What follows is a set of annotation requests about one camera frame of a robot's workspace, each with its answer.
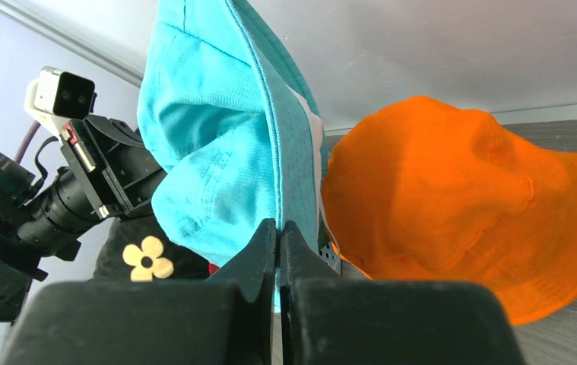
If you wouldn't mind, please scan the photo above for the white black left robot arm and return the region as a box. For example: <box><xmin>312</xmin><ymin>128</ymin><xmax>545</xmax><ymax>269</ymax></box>
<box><xmin>0</xmin><ymin>115</ymin><xmax>165</xmax><ymax>322</ymax></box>

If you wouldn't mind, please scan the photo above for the orange bucket hat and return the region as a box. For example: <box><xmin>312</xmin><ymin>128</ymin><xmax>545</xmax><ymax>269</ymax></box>
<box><xmin>322</xmin><ymin>97</ymin><xmax>577</xmax><ymax>325</ymax></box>

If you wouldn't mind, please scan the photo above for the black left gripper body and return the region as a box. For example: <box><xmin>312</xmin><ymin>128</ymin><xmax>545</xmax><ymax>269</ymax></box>
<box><xmin>17</xmin><ymin>115</ymin><xmax>166</xmax><ymax>257</ymax></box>

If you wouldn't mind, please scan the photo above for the cyan bucket hat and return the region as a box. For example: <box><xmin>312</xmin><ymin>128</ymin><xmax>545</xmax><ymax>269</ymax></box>
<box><xmin>137</xmin><ymin>0</ymin><xmax>329</xmax><ymax>313</ymax></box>

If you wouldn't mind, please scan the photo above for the black floral blanket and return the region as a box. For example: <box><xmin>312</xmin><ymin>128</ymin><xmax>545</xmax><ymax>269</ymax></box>
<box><xmin>91</xmin><ymin>215</ymin><xmax>210</xmax><ymax>282</ymax></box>

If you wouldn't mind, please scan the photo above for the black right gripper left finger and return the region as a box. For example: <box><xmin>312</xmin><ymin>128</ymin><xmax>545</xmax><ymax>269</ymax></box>
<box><xmin>0</xmin><ymin>219</ymin><xmax>277</xmax><ymax>364</ymax></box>

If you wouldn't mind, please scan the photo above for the dark red bucket hat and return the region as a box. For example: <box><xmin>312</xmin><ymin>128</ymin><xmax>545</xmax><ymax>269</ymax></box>
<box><xmin>208</xmin><ymin>263</ymin><xmax>220</xmax><ymax>275</ymax></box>

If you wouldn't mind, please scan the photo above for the light blue plastic basket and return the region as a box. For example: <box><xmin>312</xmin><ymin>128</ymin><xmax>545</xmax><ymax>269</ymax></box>
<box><xmin>319</xmin><ymin>243</ymin><xmax>342</xmax><ymax>276</ymax></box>

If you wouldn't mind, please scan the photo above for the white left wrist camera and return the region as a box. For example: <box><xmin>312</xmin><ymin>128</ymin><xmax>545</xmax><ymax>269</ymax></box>
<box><xmin>24</xmin><ymin>66</ymin><xmax>97</xmax><ymax>137</ymax></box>

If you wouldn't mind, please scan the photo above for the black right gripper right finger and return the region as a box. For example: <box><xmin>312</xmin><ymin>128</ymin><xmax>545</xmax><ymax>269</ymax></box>
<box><xmin>280</xmin><ymin>221</ymin><xmax>525</xmax><ymax>364</ymax></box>

